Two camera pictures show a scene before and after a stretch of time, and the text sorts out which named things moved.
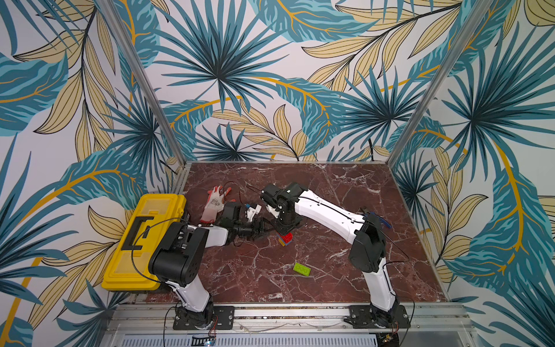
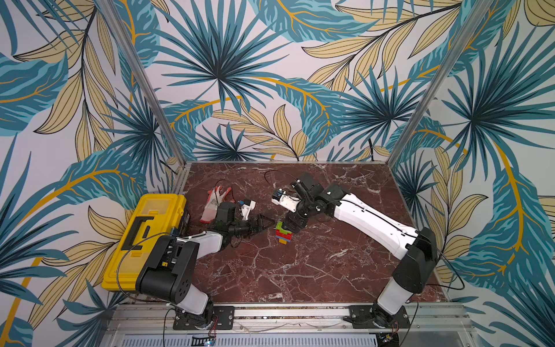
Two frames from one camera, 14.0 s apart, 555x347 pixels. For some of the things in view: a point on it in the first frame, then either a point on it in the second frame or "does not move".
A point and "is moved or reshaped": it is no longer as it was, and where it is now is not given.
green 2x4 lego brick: x=302 y=269 is moved or reshaped
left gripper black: x=256 y=230 does not move
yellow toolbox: x=128 y=269 does not move
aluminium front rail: x=136 y=318 does not move
